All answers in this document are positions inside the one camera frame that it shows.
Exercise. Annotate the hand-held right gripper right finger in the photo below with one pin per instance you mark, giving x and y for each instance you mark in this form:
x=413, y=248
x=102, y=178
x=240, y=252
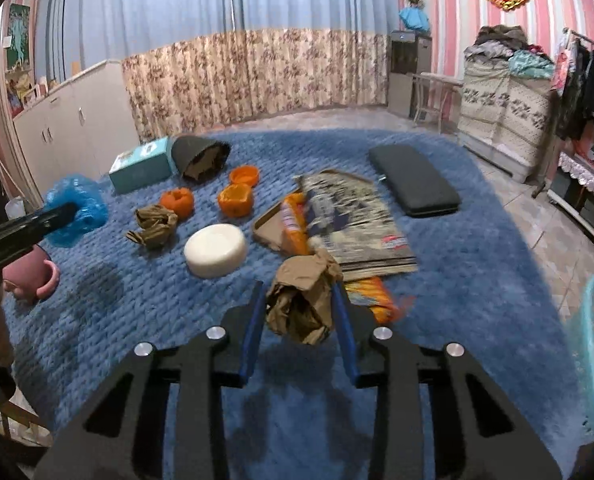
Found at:
x=346, y=345

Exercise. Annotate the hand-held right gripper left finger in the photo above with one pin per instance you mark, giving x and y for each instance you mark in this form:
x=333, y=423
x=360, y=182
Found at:
x=251, y=340

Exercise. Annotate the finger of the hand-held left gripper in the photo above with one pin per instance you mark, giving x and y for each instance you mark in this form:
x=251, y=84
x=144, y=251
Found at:
x=27, y=230

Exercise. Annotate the large brown paper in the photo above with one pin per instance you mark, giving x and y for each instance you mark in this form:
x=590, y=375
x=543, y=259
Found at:
x=302, y=295

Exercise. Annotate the orange peel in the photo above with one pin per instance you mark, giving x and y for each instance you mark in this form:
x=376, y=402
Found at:
x=177, y=202
x=244, y=176
x=234, y=201

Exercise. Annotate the person's left hand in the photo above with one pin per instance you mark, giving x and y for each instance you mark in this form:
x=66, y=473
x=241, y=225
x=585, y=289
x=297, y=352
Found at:
x=37, y=275

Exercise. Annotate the orange snack packet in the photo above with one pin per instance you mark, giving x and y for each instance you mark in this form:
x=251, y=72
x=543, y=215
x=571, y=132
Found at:
x=294, y=225
x=377, y=300

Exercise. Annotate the blue plastic bag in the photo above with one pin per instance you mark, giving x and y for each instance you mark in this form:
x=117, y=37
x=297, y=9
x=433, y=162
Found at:
x=84, y=210

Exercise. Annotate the brown tray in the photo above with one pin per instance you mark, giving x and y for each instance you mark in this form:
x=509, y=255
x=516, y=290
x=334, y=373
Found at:
x=268, y=225

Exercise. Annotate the white cabinet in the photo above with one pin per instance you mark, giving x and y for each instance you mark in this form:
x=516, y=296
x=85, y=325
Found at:
x=87, y=125

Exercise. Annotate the small crumpled brown paper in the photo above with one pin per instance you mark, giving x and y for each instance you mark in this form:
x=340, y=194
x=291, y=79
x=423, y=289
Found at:
x=154, y=216
x=149, y=236

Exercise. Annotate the teal cardboard box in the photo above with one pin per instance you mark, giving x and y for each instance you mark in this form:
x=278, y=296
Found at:
x=142, y=167

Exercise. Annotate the colourful cardboard items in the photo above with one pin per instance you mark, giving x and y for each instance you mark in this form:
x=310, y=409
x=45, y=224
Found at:
x=24, y=92

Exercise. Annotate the black phone on table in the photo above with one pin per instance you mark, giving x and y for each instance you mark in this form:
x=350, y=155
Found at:
x=412, y=180

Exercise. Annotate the blue and floral curtain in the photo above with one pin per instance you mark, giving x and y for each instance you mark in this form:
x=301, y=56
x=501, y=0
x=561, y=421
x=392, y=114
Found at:
x=227, y=35

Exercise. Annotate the grey water dispenser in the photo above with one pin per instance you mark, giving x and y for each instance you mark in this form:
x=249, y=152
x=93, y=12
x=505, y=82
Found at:
x=404, y=70

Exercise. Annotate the cabinet under floral cloth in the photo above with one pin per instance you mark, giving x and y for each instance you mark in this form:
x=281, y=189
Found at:
x=507, y=110

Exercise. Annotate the low cabinet with lace cloth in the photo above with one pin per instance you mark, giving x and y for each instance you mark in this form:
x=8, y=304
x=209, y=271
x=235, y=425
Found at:
x=587, y=180

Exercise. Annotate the plant in blue wrap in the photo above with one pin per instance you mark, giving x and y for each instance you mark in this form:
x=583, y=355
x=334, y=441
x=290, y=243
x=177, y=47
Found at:
x=414, y=17

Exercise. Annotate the pile of clothes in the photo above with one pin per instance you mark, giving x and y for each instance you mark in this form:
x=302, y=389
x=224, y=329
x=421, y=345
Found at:
x=502, y=45

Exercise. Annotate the row of hanging clothes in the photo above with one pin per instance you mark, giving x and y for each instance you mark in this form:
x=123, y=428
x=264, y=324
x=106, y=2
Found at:
x=587, y=90

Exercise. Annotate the metal clothes rack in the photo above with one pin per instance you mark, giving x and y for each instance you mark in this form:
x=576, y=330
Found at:
x=584, y=36

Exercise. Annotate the green figure wall poster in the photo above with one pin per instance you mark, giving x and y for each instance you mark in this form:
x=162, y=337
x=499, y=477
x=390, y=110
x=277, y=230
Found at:
x=18, y=35

